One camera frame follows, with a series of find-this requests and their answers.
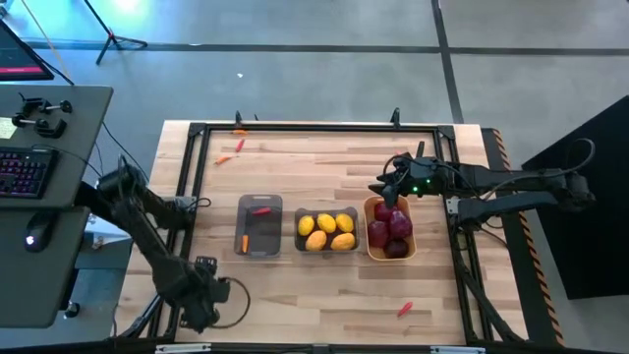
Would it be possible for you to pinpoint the backlit black keyboard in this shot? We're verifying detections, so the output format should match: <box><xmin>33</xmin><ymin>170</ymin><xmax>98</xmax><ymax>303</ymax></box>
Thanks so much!
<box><xmin>0</xmin><ymin>146</ymin><xmax>59</xmax><ymax>200</ymax></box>

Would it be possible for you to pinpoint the black desk clamp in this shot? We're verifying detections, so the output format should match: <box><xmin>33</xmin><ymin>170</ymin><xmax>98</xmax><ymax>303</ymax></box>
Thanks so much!
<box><xmin>11</xmin><ymin>113</ymin><xmax>69</xmax><ymax>140</ymax></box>
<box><xmin>18</xmin><ymin>91</ymin><xmax>74</xmax><ymax>116</ymax></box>

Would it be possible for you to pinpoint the black computer mouse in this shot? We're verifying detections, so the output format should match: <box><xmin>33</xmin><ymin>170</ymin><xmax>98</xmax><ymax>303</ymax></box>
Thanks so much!
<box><xmin>24</xmin><ymin>209</ymin><xmax>57</xmax><ymax>254</ymax></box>

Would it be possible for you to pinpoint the grey desk top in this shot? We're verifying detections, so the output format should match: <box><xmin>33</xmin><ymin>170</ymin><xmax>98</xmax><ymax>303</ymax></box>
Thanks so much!
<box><xmin>0</xmin><ymin>85</ymin><xmax>115</xmax><ymax>211</ymax></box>
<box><xmin>0</xmin><ymin>206</ymin><xmax>92</xmax><ymax>329</ymax></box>

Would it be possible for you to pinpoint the clear grey plastic bin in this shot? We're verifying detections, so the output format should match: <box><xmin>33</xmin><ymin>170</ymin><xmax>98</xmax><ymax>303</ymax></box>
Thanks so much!
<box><xmin>293</xmin><ymin>206</ymin><xmax>362</xmax><ymax>255</ymax></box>
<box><xmin>233</xmin><ymin>193</ymin><xmax>285</xmax><ymax>259</ymax></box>

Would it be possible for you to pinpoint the black tripod stand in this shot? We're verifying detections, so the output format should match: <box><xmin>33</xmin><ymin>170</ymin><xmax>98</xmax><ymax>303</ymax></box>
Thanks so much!
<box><xmin>82</xmin><ymin>0</ymin><xmax>149</xmax><ymax>67</ymax></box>

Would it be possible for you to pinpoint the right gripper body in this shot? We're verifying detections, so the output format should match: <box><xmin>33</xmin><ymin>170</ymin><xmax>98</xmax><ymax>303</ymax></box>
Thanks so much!
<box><xmin>376</xmin><ymin>154</ymin><xmax>449</xmax><ymax>199</ymax></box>

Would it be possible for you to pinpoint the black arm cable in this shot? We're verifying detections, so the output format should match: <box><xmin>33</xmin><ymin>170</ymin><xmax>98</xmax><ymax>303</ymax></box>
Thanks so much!
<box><xmin>209</xmin><ymin>275</ymin><xmax>253</xmax><ymax>330</ymax></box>
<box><xmin>484</xmin><ymin>138</ymin><xmax>598</xmax><ymax>201</ymax></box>

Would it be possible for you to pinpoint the black table frame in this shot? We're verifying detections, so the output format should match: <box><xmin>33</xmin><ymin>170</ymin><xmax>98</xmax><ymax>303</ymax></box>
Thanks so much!
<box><xmin>146</xmin><ymin>121</ymin><xmax>522</xmax><ymax>345</ymax></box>

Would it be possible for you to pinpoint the pale sticky note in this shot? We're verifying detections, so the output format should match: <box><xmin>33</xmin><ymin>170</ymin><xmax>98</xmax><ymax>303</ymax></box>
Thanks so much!
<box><xmin>0</xmin><ymin>116</ymin><xmax>19</xmax><ymax>141</ymax></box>

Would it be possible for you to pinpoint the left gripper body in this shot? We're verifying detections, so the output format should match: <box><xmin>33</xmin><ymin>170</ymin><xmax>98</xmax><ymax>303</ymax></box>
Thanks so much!
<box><xmin>180</xmin><ymin>273</ymin><xmax>232</xmax><ymax>335</ymax></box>

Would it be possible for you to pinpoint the black floor mat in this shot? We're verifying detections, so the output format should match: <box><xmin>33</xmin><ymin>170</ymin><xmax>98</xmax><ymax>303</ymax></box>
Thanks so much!
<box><xmin>520</xmin><ymin>94</ymin><xmax>629</xmax><ymax>301</ymax></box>

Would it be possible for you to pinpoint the silver metal bracket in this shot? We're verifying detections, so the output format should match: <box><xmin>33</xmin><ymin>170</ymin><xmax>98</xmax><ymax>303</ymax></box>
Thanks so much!
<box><xmin>429</xmin><ymin>345</ymin><xmax>486</xmax><ymax>354</ymax></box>
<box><xmin>154</xmin><ymin>342</ymin><xmax>212</xmax><ymax>354</ymax></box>

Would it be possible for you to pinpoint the yellow plastic basket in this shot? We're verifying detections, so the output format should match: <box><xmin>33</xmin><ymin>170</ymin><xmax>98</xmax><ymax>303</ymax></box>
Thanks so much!
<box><xmin>363</xmin><ymin>195</ymin><xmax>419</xmax><ymax>263</ymax></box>

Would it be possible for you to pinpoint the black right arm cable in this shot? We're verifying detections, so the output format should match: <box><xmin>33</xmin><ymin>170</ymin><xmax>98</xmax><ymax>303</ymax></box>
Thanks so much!
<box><xmin>484</xmin><ymin>138</ymin><xmax>598</xmax><ymax>201</ymax></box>

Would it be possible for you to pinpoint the black orange hazard tape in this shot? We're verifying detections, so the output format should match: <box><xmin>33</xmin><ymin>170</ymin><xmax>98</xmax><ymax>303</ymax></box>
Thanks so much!
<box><xmin>490</xmin><ymin>127</ymin><xmax>567</xmax><ymax>346</ymax></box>

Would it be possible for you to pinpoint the black computer monitor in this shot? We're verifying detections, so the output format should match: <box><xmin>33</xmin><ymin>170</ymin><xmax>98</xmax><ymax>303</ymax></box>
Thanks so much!
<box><xmin>0</xmin><ymin>19</ymin><xmax>55</xmax><ymax>83</ymax></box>

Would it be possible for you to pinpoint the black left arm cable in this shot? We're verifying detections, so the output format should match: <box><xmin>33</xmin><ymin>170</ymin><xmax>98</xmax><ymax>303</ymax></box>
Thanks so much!
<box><xmin>209</xmin><ymin>275</ymin><xmax>253</xmax><ymax>330</ymax></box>

